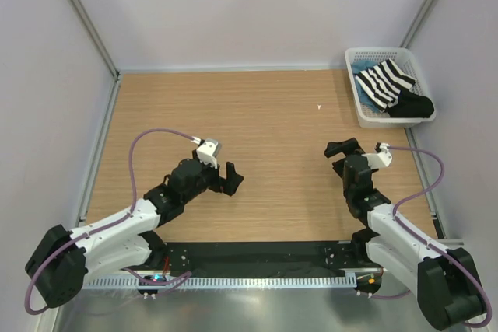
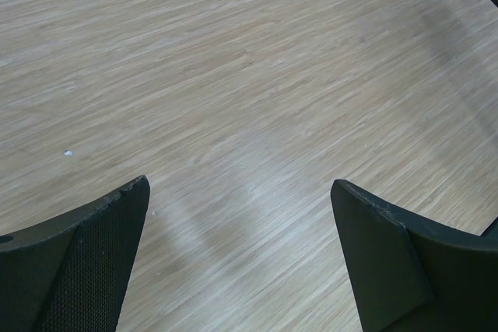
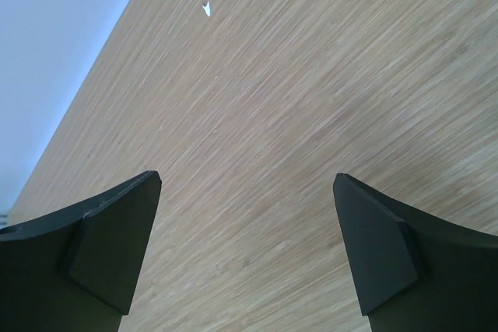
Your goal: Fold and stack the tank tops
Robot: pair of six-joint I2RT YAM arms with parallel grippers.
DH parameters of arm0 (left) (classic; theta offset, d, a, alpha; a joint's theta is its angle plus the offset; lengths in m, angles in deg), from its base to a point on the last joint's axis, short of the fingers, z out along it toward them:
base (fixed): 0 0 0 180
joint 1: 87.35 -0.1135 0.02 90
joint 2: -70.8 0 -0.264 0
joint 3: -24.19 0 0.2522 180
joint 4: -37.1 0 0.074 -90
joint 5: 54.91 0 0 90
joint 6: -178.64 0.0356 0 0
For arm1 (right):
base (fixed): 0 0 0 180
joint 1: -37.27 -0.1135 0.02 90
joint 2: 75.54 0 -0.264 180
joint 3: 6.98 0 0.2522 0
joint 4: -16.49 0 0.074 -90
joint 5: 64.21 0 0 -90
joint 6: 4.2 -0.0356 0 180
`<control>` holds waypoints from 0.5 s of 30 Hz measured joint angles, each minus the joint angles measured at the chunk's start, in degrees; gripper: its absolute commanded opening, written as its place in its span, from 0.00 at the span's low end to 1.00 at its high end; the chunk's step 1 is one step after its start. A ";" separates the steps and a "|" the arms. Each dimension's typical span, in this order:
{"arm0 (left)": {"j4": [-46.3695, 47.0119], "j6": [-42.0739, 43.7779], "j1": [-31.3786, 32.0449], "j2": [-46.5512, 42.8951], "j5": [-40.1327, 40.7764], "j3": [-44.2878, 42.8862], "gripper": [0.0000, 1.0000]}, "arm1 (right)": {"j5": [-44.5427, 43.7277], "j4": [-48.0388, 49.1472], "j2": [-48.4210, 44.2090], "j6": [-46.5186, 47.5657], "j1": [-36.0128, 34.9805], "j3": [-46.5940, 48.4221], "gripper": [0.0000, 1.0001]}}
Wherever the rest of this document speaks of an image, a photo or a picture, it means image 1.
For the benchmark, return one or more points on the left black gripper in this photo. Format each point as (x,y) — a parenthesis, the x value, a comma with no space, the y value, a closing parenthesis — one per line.
(226,185)

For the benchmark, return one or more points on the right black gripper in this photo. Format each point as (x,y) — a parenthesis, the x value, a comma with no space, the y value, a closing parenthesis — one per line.
(347,147)

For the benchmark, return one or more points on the black white striped tank top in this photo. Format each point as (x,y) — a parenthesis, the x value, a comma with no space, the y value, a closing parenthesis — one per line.
(379,84)

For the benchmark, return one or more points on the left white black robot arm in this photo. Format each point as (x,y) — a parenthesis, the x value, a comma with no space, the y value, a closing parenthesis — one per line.
(67,259)

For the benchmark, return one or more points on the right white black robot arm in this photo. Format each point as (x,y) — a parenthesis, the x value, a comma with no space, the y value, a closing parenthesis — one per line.
(444,281)

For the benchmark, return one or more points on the white plastic basket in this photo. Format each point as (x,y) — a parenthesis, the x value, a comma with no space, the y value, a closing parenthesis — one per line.
(407,62)

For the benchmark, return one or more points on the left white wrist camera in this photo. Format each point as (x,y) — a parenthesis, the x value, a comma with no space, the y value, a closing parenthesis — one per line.
(207,149)

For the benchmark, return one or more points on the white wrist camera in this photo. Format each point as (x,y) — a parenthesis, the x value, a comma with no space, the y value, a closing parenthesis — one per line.
(207,149)
(382,158)

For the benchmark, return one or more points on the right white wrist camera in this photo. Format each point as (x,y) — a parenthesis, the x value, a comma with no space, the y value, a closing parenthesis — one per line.
(382,158)

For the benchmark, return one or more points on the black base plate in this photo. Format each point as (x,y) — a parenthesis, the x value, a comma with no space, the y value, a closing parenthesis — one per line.
(307,259)

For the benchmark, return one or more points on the white slotted cable duct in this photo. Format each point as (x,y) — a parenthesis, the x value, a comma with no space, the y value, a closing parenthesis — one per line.
(126,282)

